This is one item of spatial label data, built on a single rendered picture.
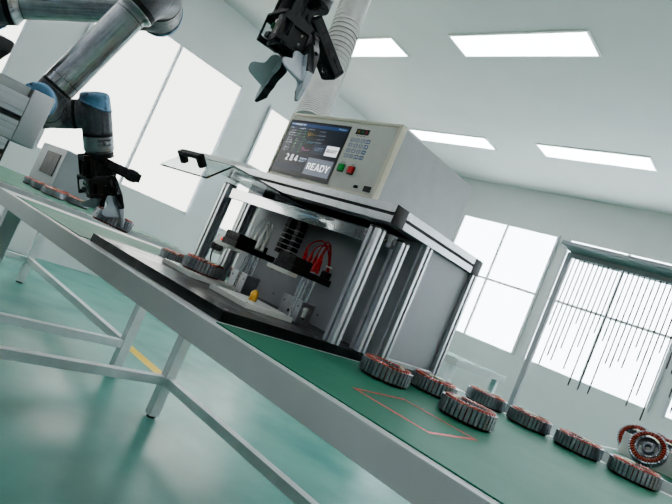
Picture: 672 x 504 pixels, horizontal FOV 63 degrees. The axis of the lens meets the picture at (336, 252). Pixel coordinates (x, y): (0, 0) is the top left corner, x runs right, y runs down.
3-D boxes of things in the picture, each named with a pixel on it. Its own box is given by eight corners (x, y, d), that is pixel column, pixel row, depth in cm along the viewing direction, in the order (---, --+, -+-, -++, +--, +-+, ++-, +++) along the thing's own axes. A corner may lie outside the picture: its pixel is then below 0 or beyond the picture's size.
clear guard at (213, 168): (205, 178, 131) (215, 155, 131) (159, 164, 147) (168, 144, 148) (298, 225, 154) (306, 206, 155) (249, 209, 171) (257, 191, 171)
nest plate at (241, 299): (244, 307, 120) (246, 302, 120) (208, 287, 130) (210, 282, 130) (291, 322, 130) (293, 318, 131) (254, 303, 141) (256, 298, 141)
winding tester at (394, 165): (371, 200, 134) (403, 124, 135) (265, 174, 164) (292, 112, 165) (448, 251, 162) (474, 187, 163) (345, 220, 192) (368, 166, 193)
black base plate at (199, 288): (218, 321, 101) (223, 309, 101) (89, 240, 145) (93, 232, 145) (368, 364, 134) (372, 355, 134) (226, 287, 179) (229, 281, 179)
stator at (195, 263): (197, 274, 139) (203, 260, 140) (172, 261, 146) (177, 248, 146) (228, 284, 148) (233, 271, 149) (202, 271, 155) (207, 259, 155)
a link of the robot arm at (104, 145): (104, 132, 151) (119, 137, 146) (105, 149, 153) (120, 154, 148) (77, 134, 146) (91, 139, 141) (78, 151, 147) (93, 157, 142)
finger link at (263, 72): (233, 80, 103) (263, 41, 100) (258, 97, 107) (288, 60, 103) (235, 88, 101) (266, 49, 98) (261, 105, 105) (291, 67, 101)
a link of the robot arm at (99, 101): (77, 90, 145) (112, 91, 147) (81, 132, 148) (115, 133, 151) (72, 93, 138) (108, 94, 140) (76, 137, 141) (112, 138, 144)
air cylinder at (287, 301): (294, 321, 136) (303, 301, 137) (275, 312, 141) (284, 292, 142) (307, 326, 140) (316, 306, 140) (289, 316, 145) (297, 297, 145)
